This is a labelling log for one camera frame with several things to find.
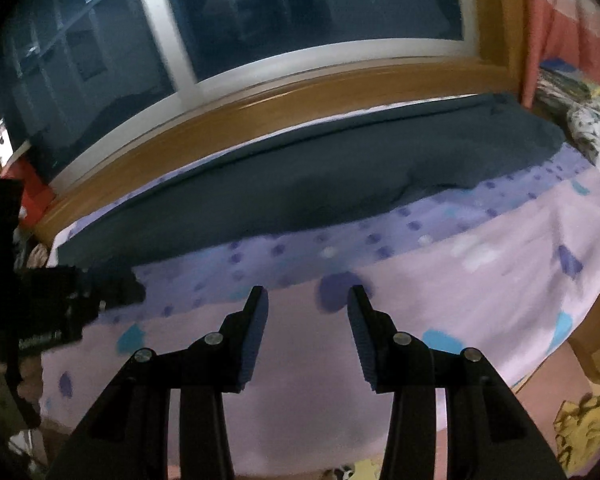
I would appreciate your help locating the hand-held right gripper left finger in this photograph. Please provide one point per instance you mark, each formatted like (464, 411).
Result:
(254, 345)

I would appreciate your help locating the white framed window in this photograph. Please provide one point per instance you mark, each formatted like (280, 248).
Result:
(305, 5)

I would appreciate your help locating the stack of folded patterned cloths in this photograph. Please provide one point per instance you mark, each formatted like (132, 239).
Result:
(562, 85)

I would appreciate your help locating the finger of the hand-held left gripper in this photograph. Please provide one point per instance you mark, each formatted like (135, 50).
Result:
(115, 287)

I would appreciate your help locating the dark green pants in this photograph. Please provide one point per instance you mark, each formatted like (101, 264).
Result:
(330, 175)

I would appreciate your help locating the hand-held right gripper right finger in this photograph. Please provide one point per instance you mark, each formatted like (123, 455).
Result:
(362, 345)

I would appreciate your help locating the red box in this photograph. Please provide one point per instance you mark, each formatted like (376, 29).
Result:
(30, 195)

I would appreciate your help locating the white patterned garment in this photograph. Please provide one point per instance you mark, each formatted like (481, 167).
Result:
(597, 135)

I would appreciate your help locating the yellow printed cloth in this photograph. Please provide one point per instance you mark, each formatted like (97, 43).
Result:
(582, 430)

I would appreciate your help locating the purple dotted bedsheet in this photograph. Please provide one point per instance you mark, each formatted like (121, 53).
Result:
(480, 270)

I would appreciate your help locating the wooden window sill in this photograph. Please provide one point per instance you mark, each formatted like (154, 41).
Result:
(230, 125)

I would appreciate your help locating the red patterned curtain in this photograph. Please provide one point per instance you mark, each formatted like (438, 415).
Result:
(575, 25)

